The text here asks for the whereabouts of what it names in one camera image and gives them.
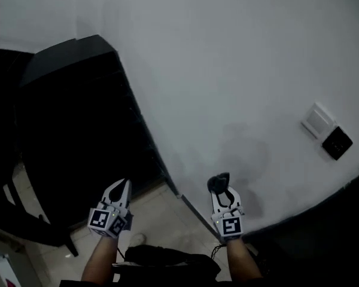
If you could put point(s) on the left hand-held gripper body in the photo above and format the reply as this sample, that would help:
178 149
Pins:
100 220

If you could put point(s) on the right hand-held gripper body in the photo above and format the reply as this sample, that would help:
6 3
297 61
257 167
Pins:
231 226

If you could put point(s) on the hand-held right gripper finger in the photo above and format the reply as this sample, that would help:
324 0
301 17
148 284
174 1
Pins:
237 202
215 203

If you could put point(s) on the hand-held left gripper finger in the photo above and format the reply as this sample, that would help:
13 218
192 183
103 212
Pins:
107 196
127 196

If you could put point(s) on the dark grey cleaning cloth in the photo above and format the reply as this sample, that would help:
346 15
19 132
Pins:
218 182

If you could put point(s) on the white wall light switch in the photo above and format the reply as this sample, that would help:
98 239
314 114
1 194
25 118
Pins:
317 120

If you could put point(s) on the black exit button panel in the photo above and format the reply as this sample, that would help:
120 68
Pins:
337 143

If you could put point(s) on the person's right forearm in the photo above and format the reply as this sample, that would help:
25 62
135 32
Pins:
242 259

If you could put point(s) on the person's left forearm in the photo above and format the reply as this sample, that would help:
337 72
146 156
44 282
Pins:
98 259

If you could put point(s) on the black waist pack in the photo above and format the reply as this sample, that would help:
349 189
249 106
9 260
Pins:
173 262

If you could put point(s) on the person's black clothing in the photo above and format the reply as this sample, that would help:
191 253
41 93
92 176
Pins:
167 283

